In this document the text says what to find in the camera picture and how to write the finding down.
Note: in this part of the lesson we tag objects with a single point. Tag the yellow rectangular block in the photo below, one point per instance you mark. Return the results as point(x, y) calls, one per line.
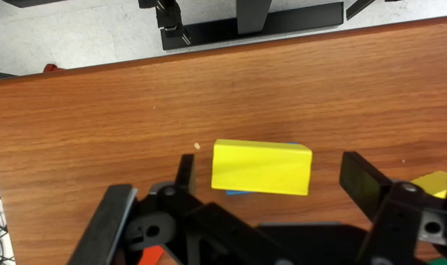
point(261, 167)

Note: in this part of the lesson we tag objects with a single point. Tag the black metal stand base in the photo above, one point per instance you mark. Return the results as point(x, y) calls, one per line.
point(253, 23)

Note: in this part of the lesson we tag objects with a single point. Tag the blue arch block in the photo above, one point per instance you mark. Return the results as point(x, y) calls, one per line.
point(236, 193)

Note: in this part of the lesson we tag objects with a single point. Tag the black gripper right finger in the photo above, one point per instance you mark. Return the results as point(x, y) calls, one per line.
point(361, 185)

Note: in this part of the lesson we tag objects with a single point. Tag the yellow cube block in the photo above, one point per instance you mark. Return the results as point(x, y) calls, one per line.
point(437, 183)

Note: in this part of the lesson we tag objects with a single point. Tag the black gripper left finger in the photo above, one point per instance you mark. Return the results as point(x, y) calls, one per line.
point(184, 174)

